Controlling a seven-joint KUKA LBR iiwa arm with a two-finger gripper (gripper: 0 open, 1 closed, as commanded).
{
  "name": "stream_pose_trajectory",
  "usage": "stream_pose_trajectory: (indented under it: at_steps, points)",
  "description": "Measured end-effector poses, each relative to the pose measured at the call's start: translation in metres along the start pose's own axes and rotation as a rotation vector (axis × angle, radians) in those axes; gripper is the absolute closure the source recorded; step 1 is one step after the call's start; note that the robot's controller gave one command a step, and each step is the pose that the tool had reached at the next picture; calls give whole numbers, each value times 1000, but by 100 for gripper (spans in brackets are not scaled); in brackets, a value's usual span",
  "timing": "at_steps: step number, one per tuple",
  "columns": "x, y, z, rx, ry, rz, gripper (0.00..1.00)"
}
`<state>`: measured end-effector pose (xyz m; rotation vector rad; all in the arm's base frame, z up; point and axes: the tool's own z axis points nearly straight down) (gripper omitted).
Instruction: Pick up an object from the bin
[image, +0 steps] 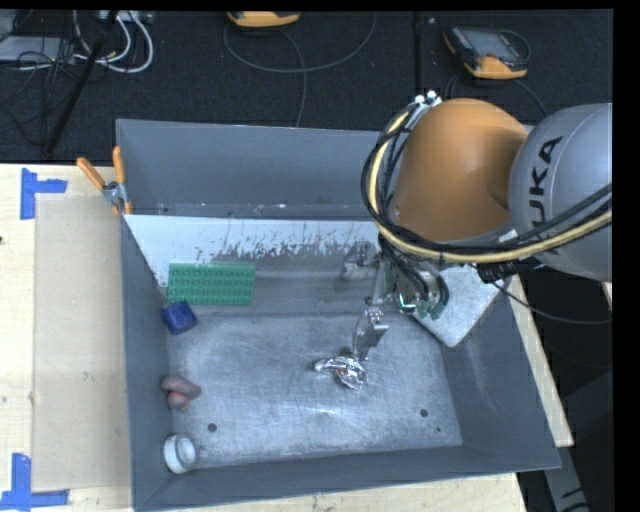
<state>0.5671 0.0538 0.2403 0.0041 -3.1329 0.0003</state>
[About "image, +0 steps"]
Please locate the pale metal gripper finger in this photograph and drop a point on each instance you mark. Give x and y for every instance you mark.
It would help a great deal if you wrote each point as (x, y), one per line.
(369, 332)
(361, 255)

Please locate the crumpled silver foil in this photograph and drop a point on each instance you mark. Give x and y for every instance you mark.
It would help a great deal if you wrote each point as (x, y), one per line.
(347, 372)

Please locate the grey metal bin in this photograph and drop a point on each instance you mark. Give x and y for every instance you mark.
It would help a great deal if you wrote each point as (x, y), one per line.
(280, 415)

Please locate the green studded flat block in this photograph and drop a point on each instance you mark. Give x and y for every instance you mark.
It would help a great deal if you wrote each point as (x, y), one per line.
(211, 284)

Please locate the blue cylinder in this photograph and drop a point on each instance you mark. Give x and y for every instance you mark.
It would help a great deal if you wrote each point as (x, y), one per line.
(178, 317)

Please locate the pink soft toy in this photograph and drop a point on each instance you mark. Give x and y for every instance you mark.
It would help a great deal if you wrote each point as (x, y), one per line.
(179, 390)

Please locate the white round cap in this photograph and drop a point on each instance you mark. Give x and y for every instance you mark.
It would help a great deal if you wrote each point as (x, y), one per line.
(179, 452)

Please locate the pale flat board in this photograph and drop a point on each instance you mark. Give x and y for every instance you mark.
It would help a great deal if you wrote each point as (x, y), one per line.
(75, 325)

